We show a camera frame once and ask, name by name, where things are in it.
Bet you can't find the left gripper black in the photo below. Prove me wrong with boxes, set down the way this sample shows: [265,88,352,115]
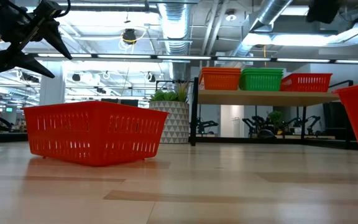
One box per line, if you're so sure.
[0,0,73,79]

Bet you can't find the green plastic basket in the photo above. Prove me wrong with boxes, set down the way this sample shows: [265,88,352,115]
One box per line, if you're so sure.
[241,68,284,72]
[238,73,284,92]
[241,70,284,74]

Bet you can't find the wooden shelf with black legs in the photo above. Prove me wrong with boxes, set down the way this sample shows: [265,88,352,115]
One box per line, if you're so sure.
[190,77,355,148]

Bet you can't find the black computer monitor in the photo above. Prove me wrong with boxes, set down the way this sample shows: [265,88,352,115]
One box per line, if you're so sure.
[100,98,139,108]

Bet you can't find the green succulent plant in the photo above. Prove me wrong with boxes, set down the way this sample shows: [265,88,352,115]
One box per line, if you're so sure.
[150,80,190,103]

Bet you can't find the long ceiling light strip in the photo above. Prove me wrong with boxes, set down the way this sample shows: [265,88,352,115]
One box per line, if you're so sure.
[0,52,358,65]

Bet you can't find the white triangle-patterned plant pot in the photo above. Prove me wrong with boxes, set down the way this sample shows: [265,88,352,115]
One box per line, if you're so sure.
[149,100,191,144]

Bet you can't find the background potted plant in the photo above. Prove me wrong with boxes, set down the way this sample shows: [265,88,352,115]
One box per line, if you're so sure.
[267,110,285,126]

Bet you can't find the dark background cabinet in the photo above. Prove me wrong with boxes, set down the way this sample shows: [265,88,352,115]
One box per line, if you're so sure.
[323,101,351,138]

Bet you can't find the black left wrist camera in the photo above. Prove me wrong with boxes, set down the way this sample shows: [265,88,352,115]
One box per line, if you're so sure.
[34,0,71,19]

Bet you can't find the black aluminium table frame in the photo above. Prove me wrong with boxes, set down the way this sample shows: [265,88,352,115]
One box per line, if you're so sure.
[0,131,358,151]

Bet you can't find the black ceiling cable reel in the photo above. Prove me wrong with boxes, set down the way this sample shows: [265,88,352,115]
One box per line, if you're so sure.
[122,28,138,45]

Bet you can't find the silver ribbed ventilation duct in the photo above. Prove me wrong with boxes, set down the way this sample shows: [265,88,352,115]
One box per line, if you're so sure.
[156,0,196,81]

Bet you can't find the silver slanted ventilation duct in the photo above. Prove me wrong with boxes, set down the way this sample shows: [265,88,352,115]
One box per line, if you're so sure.
[228,0,293,58]

